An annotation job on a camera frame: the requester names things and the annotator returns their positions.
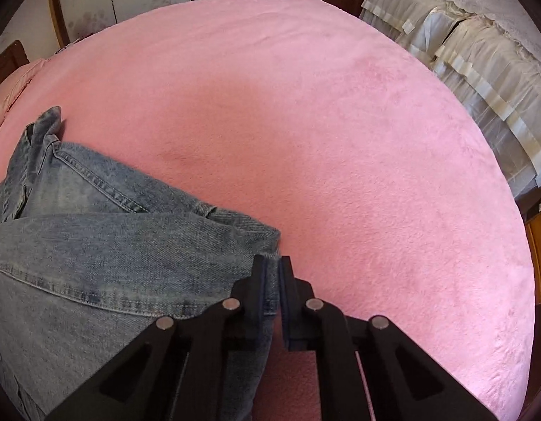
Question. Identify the plain pink pillow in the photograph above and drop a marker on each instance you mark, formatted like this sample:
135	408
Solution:
14	90

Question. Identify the blue denim jacket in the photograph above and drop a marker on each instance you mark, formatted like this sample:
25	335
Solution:
99	250

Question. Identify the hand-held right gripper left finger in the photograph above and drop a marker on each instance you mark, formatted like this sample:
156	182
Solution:
258	289

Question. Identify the pink fleece blanket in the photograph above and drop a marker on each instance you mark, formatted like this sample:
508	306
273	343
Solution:
318	140

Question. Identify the dark wooden headboard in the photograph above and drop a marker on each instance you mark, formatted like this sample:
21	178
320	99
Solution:
9	63

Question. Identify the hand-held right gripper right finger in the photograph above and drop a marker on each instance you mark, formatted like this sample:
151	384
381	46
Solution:
287	298

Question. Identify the wooden nightstand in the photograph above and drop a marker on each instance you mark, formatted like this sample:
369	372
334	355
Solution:
540	250

